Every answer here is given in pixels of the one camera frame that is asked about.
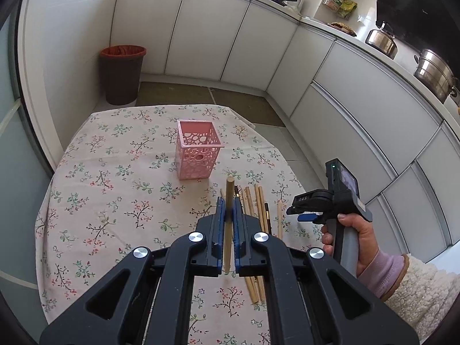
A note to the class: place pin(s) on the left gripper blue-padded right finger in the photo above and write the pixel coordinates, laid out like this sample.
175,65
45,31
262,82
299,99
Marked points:
249,260

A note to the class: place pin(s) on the black range hood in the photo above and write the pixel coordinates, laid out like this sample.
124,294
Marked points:
421,24

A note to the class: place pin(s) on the pink perforated utensil basket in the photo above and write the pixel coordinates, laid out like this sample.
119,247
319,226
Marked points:
197,149

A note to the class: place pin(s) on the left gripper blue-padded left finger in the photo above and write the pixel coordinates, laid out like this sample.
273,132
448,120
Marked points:
210,252

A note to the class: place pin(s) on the person's right hand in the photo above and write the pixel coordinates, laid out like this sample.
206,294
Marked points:
368,246

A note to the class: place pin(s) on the wooden chopstick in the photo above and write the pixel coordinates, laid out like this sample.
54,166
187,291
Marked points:
251,282
260,279
280,217
263,204
229,196

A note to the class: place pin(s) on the steel cooking pot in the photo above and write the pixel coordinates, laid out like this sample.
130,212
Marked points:
382,39

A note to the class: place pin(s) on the large steel stockpot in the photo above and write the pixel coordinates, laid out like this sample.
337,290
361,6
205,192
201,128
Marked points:
436,75

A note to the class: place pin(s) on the brown trash bin orange liner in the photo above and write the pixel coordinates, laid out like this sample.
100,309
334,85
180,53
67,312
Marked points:
120,68

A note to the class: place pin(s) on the white kitchen cabinets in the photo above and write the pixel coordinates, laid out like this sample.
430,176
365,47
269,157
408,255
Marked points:
339,97

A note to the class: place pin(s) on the yellow green snack bag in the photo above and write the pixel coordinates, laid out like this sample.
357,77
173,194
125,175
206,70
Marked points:
346,9

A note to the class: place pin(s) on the floral tablecloth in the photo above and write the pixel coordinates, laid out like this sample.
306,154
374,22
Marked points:
116,188

